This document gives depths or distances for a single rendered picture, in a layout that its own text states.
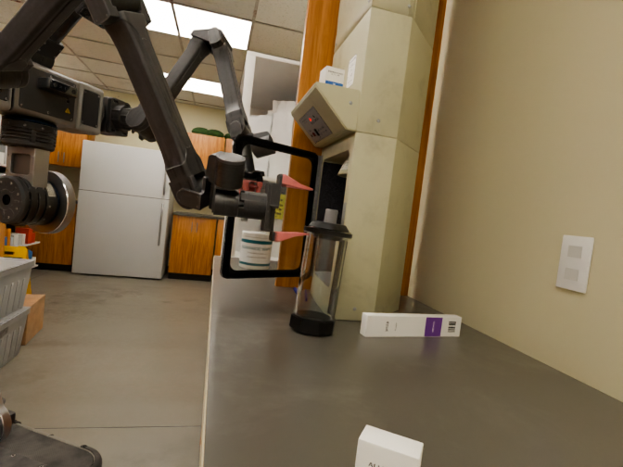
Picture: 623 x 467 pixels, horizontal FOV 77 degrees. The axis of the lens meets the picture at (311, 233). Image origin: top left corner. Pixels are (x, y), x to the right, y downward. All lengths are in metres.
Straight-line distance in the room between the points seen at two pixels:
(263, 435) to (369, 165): 0.69
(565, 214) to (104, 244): 5.59
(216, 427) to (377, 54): 0.88
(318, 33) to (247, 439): 1.23
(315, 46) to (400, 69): 0.43
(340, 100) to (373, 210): 0.28
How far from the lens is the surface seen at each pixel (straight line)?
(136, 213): 5.91
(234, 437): 0.50
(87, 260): 6.11
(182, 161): 0.83
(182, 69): 1.52
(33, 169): 1.41
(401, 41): 1.10
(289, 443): 0.50
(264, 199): 0.82
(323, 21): 1.47
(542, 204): 1.08
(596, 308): 0.97
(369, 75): 1.04
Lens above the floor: 1.20
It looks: 3 degrees down
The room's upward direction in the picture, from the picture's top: 7 degrees clockwise
